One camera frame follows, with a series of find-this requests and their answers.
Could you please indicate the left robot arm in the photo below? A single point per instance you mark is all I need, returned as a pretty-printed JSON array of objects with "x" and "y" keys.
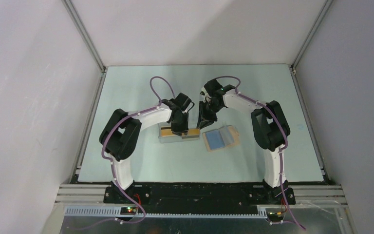
[{"x": 120, "y": 135}]

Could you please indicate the right aluminium frame post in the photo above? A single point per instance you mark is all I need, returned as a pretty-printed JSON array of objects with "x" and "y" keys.
[{"x": 311, "y": 33}]

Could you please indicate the left aluminium frame post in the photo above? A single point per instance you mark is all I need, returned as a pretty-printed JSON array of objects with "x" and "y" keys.
[{"x": 79, "y": 24}]

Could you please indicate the beige leather card holder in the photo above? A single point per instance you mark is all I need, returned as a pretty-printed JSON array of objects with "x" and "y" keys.
[{"x": 224, "y": 137}]

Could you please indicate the blue credit card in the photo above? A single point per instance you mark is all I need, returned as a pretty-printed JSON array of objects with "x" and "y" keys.
[{"x": 214, "y": 140}]

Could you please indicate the aluminium frame post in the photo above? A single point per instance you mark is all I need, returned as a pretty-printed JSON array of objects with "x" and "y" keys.
[
  {"x": 311, "y": 33},
  {"x": 79, "y": 24}
]

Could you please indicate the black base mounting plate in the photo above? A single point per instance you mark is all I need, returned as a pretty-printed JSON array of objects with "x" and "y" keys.
[{"x": 198, "y": 198}]

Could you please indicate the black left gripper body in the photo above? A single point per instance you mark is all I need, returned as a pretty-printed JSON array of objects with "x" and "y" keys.
[{"x": 181, "y": 125}]

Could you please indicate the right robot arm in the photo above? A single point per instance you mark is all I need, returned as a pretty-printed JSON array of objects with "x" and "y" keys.
[{"x": 269, "y": 124}]

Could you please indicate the orange credit card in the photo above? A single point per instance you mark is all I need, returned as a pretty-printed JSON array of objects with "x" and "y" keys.
[{"x": 167, "y": 132}]

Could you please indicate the grey slotted cable duct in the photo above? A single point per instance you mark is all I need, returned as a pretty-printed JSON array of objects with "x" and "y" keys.
[{"x": 98, "y": 211}]

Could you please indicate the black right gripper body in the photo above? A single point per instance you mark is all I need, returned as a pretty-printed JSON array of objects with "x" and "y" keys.
[{"x": 208, "y": 112}]

